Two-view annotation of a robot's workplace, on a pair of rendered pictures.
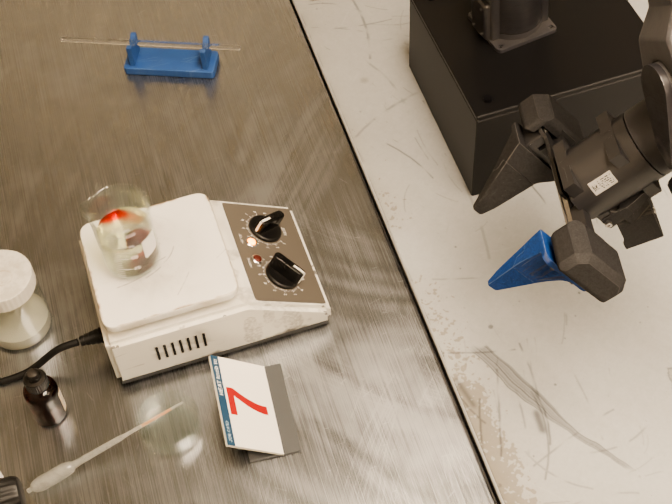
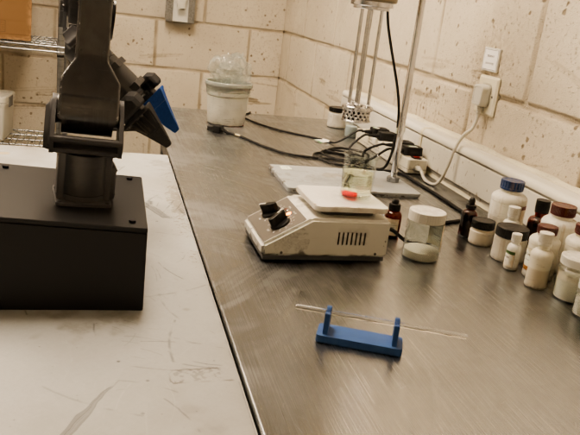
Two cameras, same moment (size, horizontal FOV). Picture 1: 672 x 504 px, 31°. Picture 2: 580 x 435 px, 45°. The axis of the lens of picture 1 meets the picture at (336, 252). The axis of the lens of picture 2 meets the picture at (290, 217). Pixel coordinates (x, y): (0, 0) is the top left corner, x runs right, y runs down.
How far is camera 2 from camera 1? 1.80 m
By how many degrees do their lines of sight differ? 110
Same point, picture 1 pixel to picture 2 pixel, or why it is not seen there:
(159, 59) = (370, 337)
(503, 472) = (175, 198)
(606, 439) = not seen: hidden behind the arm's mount
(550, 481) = (156, 194)
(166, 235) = (337, 199)
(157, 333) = not seen: hidden behind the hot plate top
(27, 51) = (505, 375)
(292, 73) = (248, 322)
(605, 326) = not seen: hidden behind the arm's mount
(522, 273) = (166, 112)
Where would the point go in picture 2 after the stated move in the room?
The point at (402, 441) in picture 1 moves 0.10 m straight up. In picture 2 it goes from (217, 208) to (223, 154)
